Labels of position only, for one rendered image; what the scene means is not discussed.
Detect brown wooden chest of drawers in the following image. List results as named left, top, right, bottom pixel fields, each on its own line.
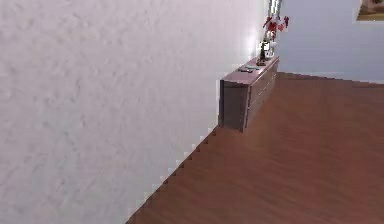
left=218, top=55, right=280, bottom=133

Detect dark small statuette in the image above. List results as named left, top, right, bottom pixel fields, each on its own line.
left=256, top=39, right=270, bottom=67

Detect framed wall picture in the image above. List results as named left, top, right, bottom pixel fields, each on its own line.
left=355, top=0, right=384, bottom=22

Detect red flowers in white vase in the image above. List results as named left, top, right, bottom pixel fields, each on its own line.
left=262, top=14, right=290, bottom=58

